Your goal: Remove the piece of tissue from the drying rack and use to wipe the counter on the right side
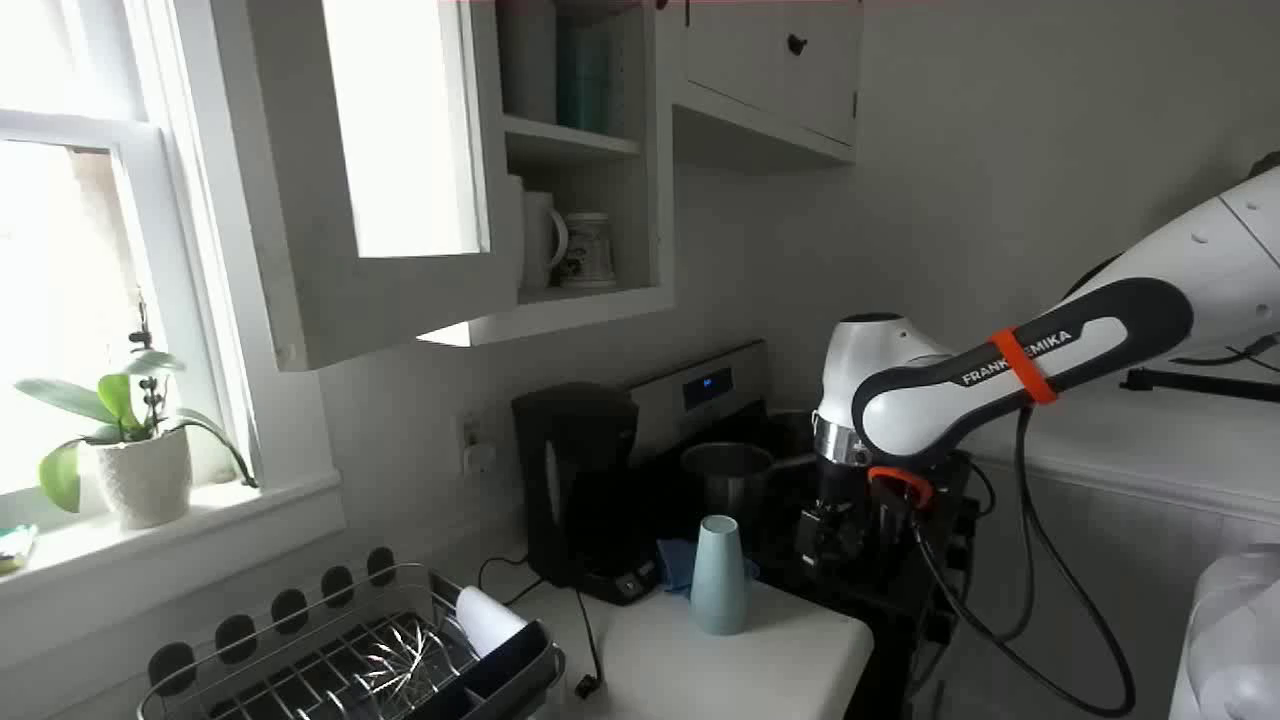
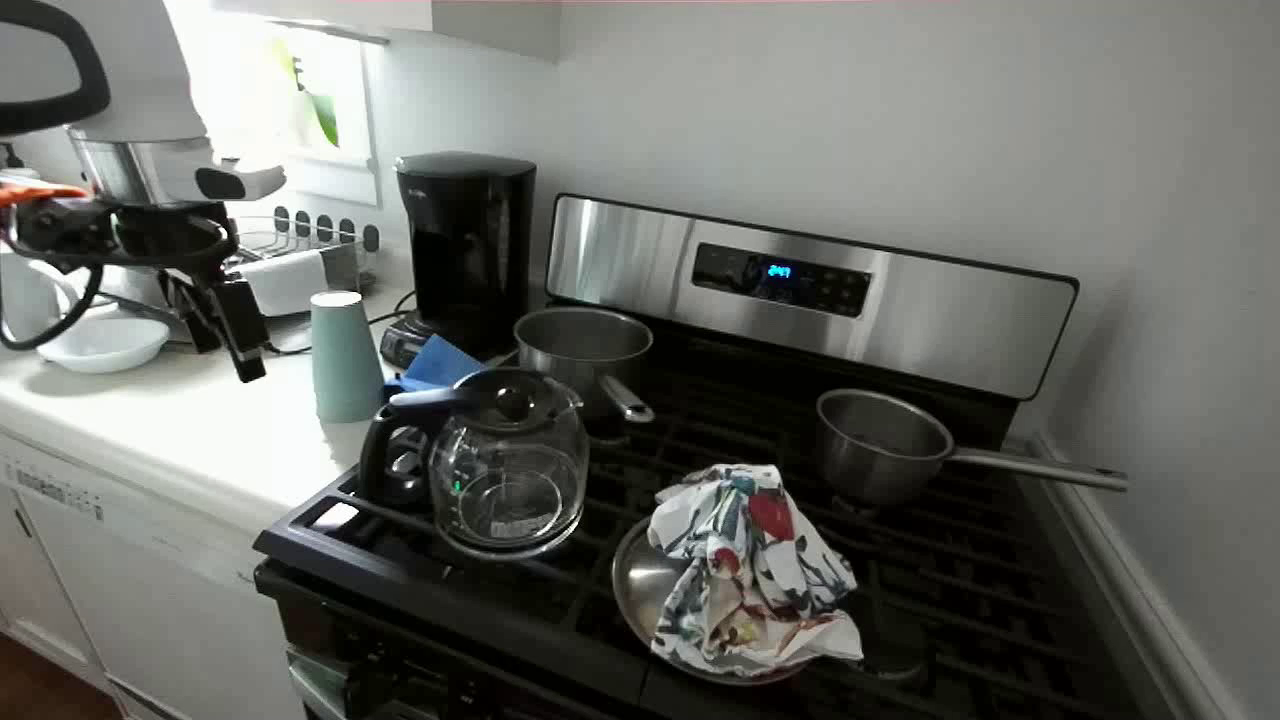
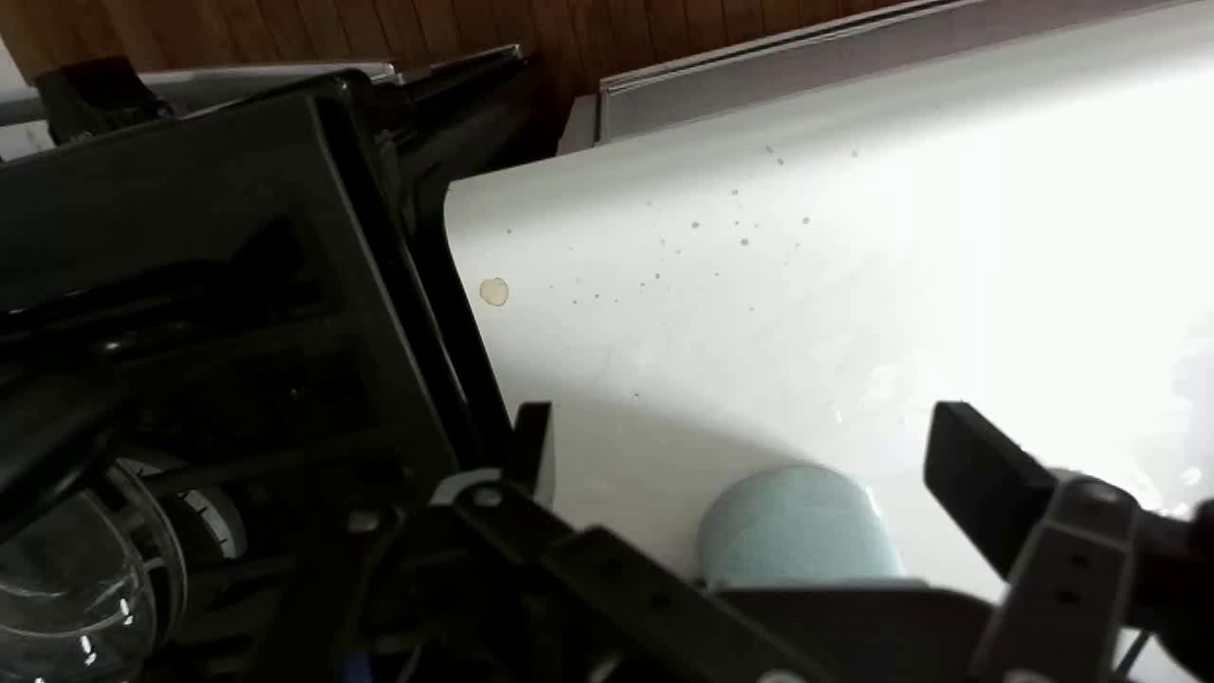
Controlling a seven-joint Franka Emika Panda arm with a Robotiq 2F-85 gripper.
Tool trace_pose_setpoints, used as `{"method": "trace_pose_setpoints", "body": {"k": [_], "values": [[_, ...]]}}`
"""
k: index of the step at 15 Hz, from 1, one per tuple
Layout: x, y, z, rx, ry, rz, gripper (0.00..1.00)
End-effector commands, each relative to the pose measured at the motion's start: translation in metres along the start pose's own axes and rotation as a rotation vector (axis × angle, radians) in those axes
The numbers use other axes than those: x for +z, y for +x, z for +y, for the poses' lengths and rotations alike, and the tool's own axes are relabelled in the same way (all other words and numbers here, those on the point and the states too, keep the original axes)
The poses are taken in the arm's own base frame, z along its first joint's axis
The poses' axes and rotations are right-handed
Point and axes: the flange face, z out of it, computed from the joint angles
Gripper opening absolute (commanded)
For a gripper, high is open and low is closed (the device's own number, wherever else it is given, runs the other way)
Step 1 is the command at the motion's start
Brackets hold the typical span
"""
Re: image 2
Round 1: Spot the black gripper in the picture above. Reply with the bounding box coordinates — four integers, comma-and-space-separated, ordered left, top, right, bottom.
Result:
155, 216, 272, 388

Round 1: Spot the stainless steel drying rack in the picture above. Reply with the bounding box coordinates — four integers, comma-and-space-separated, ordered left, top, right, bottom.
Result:
259, 198, 394, 324

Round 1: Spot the white bowl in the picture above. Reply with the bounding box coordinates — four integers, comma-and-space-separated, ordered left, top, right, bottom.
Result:
31, 311, 176, 379

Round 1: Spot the light teal cup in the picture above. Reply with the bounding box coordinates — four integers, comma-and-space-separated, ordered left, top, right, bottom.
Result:
308, 288, 390, 429

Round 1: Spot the blue cloth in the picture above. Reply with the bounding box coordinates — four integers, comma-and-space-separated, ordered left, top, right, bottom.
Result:
385, 332, 485, 402

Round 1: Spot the orange wrist clip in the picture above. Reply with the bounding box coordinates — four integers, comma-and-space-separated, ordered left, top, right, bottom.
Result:
0, 176, 91, 216

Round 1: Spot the black coffee maker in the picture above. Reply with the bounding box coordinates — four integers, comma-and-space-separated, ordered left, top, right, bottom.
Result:
396, 147, 542, 366

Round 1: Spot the white dishwasher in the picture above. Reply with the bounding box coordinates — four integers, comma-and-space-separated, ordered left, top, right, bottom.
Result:
0, 429, 313, 720

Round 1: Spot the glass coffee carafe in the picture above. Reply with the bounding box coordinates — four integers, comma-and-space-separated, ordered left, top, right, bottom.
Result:
357, 366, 594, 565

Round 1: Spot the steel frying pan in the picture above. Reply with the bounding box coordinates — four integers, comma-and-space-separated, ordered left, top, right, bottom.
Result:
607, 512, 872, 692

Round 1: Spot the patterned kitchen towel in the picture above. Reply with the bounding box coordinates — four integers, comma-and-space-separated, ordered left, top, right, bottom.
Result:
646, 459, 868, 683

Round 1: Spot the stainless steel black stove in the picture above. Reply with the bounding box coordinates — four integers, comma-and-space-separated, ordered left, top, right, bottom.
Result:
253, 193, 1140, 720

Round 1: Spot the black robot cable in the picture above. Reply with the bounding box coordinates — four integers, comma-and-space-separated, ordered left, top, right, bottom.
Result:
0, 247, 111, 355

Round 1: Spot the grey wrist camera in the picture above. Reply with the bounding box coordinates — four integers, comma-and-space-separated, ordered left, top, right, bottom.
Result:
192, 159, 292, 209

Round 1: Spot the steel saucepan short handle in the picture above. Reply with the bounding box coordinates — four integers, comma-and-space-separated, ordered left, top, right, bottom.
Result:
511, 305, 660, 431

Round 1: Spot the white wall cabinet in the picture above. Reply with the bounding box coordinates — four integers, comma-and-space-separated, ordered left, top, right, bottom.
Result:
216, 0, 563, 66

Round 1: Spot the steel saucepan long handle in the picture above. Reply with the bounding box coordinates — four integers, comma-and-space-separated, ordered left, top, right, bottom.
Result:
812, 385, 1134, 512

